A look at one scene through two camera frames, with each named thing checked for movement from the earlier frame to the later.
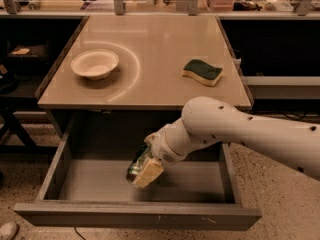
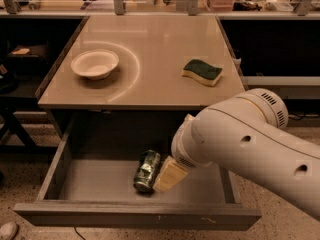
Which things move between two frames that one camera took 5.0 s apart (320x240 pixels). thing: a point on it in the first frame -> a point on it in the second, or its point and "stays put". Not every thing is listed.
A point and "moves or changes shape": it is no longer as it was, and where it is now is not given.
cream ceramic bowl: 95,64 stays put
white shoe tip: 8,231 stays put
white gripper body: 162,149 -> 180,149
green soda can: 138,164 moves or changes shape
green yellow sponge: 202,71 stays put
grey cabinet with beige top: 150,64 stays put
